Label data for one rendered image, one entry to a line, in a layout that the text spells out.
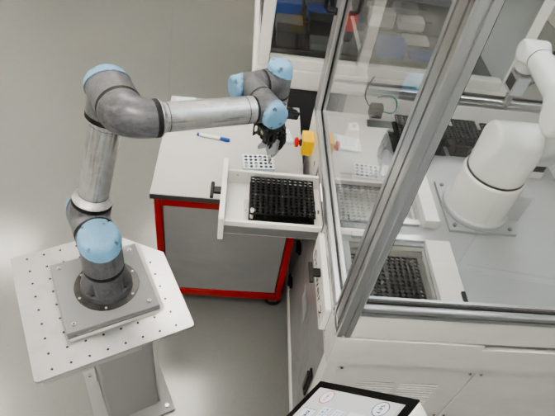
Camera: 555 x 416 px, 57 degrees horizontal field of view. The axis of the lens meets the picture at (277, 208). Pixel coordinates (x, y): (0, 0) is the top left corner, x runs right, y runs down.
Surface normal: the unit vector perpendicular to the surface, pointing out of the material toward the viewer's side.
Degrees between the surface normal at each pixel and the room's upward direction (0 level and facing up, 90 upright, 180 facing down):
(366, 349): 90
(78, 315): 4
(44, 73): 0
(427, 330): 90
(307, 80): 90
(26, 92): 0
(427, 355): 90
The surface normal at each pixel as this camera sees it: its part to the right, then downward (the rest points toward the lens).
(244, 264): 0.01, 0.73
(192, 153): 0.12, -0.68
